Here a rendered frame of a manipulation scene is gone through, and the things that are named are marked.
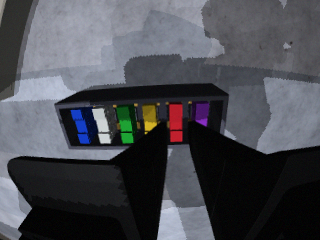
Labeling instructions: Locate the purple fuse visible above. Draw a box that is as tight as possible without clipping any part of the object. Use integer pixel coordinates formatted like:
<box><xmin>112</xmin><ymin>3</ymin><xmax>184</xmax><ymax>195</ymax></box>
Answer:
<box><xmin>191</xmin><ymin>100</ymin><xmax>209</xmax><ymax>127</ymax></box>

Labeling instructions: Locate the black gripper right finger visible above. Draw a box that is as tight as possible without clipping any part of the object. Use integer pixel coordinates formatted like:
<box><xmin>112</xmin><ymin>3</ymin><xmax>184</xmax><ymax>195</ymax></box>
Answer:
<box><xmin>188</xmin><ymin>121</ymin><xmax>320</xmax><ymax>240</ymax></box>

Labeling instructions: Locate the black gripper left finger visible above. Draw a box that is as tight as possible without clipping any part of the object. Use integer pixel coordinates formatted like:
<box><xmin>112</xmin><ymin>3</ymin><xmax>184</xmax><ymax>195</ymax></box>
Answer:
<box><xmin>7</xmin><ymin>123</ymin><xmax>168</xmax><ymax>240</ymax></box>

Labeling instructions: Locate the red fuse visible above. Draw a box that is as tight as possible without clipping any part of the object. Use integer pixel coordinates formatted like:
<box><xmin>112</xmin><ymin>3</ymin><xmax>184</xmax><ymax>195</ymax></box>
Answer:
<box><xmin>168</xmin><ymin>101</ymin><xmax>181</xmax><ymax>143</ymax></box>

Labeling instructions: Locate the black fuse block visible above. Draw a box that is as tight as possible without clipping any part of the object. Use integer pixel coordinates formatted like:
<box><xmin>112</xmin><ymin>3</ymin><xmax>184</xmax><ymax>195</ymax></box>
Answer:
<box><xmin>55</xmin><ymin>83</ymin><xmax>229</xmax><ymax>151</ymax></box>

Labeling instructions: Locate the grey rectangular tray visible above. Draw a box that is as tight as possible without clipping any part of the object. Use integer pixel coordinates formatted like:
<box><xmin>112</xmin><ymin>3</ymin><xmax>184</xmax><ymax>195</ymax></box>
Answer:
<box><xmin>0</xmin><ymin>0</ymin><xmax>33</xmax><ymax>101</ymax></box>

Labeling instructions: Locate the yellow fuse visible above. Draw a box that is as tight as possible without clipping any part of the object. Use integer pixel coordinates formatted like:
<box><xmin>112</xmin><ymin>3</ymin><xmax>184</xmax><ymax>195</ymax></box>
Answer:
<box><xmin>143</xmin><ymin>103</ymin><xmax>157</xmax><ymax>135</ymax></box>

